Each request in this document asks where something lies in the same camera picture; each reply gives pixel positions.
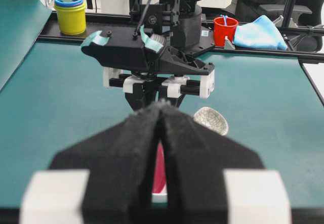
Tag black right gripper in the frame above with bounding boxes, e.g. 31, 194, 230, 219
103, 47, 215, 111

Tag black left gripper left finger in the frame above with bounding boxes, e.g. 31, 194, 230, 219
49, 104, 160, 223

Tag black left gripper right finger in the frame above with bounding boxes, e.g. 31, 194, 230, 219
158, 102, 265, 223

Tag pink plastic spoon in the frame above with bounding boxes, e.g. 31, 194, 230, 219
152, 143, 167, 194

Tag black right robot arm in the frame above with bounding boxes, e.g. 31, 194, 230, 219
82, 0, 215, 110

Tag speckled egg-shaped spoon rest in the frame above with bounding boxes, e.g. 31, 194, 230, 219
193, 107, 229, 136

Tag white round bowl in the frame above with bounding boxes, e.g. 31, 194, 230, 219
151, 193, 168, 204

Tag red plastic cup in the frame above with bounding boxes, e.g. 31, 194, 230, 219
213, 15, 239, 47

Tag stacked yellow blue cups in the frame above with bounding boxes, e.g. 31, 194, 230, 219
54, 0, 86, 35

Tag light blue cloth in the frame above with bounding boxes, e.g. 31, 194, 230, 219
233, 15, 288, 51

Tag black office chair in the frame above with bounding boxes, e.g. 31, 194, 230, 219
257, 0, 323, 53

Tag black aluminium frame rail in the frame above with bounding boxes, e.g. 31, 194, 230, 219
37, 11, 324, 64

